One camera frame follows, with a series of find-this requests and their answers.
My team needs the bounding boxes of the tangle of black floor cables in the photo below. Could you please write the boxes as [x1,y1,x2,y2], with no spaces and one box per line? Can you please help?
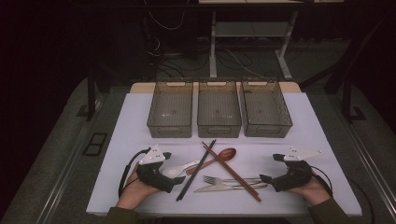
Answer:
[155,50,209,78]

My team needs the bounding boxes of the smoky clear plastic bin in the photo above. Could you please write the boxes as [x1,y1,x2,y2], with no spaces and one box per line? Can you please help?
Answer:
[197,80,243,139]
[147,81,194,139]
[241,79,293,138]

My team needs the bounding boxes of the brown wooden spoon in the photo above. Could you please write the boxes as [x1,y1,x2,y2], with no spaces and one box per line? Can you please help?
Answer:
[186,147,237,175]

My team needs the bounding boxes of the red-brown chopstick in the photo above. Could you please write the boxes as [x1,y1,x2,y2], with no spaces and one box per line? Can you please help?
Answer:
[203,141,262,201]
[201,142,261,203]

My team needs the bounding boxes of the black angled stand leg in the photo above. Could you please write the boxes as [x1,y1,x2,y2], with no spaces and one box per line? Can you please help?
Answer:
[300,13,393,94]

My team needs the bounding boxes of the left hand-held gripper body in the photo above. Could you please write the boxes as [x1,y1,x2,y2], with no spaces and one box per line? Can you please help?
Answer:
[135,144,175,194]

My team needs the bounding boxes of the silver serrated knife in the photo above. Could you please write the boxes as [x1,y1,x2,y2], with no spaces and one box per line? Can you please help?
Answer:
[192,181,269,194]

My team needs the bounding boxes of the white metal desk frame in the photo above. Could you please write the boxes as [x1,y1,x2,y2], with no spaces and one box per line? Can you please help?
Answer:
[199,0,345,80]

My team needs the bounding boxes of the person's left hand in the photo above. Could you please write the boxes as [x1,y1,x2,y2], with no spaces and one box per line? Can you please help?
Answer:
[115,163,162,211]

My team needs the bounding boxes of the white floor cable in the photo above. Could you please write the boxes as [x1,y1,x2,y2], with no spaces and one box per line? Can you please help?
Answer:
[224,48,267,78]

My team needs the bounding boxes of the white table cover sheet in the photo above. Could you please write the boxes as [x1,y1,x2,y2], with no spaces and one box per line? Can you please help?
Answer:
[86,91,362,217]

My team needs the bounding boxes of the black upright stand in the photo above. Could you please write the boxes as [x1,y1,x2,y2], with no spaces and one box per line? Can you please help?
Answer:
[340,78,368,123]
[76,69,106,122]

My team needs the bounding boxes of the white ceramic spoon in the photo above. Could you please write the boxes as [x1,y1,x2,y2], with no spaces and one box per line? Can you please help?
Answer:
[162,159,201,179]

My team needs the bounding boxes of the black floor socket frame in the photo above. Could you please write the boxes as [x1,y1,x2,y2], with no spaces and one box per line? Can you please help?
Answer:
[82,133,108,157]

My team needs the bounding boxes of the white hanging cable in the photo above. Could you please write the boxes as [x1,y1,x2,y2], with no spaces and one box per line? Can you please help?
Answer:
[148,11,185,32]

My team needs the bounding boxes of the thin black cable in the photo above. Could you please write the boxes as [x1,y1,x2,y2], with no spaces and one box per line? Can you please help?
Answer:
[346,176,375,224]

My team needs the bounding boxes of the silver metal fork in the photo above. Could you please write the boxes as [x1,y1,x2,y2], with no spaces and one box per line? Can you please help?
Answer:
[203,175,262,186]

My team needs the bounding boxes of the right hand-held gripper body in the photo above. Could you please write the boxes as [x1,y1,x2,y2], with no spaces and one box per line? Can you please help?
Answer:
[270,147,324,193]

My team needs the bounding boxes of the metal floor rail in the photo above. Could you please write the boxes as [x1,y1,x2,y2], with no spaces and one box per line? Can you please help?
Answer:
[330,94,396,206]
[34,92,106,224]

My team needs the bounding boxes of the person's right hand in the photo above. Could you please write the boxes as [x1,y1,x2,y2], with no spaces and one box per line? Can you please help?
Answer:
[286,178,332,206]

